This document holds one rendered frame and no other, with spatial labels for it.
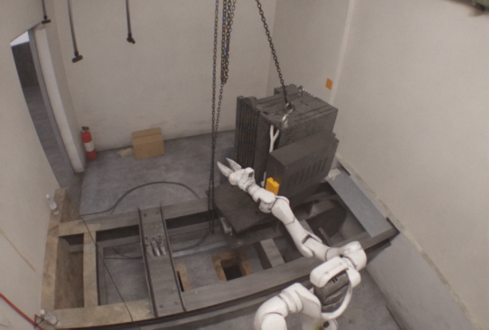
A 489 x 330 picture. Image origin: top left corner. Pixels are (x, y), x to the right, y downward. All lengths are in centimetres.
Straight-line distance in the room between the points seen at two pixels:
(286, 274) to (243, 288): 31
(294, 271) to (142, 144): 259
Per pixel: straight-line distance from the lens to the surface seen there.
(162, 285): 190
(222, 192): 203
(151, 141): 372
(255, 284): 189
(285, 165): 139
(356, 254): 113
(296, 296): 96
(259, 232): 210
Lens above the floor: 237
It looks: 37 degrees down
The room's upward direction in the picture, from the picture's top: 5 degrees clockwise
